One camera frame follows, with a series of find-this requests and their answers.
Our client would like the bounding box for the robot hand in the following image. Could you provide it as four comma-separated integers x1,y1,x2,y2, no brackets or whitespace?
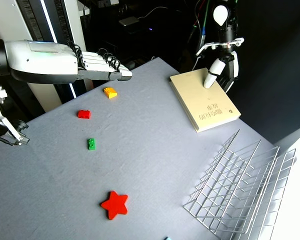
4,39,134,85
203,51,240,94

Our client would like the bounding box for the cream paperback book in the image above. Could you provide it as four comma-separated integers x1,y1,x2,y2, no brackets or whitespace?
169,67,242,133

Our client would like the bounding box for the red toy brick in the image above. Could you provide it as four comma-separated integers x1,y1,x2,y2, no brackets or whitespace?
77,109,92,120

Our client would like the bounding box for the yellow toy brick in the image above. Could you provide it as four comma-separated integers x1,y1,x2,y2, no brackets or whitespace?
103,86,118,99

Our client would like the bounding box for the grey table cloth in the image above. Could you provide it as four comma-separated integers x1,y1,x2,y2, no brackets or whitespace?
0,56,282,240

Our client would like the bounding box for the silver flat device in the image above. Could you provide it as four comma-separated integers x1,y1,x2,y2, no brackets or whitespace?
118,16,140,27

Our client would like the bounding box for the red star block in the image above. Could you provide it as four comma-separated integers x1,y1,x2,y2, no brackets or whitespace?
100,190,129,221

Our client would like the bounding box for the white cable with adapter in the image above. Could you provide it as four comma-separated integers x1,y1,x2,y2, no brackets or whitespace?
191,31,208,73

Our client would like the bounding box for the green cable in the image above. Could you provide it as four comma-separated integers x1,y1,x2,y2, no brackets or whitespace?
197,0,211,33

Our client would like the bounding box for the red twisted cable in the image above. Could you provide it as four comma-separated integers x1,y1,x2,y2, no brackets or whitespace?
192,0,206,27

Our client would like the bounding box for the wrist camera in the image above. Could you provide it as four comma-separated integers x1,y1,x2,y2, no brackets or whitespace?
13,119,30,147

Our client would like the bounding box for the white wire rack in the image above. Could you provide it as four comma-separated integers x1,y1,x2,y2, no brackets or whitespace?
182,128,297,237

